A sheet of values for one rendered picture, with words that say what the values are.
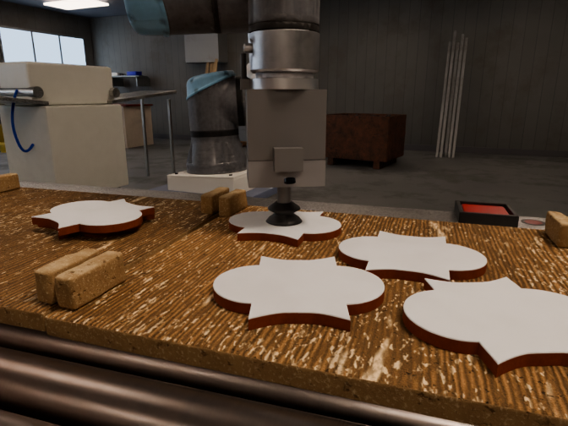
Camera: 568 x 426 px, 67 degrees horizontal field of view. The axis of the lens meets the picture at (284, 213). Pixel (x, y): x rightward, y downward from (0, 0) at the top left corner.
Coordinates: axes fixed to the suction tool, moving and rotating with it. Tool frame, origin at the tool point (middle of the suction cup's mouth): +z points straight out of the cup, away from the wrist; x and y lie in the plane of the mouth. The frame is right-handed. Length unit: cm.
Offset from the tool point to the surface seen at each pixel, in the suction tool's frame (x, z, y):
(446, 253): -12.7, 0.0, 14.0
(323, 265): -14.2, 0.0, 1.9
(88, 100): 434, -10, -155
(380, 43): 840, -114, 288
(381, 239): -7.9, 0.0, 9.3
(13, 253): -5.3, 1.0, -28.0
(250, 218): 1.6, 0.0, -3.9
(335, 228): -3.6, 0.0, 5.5
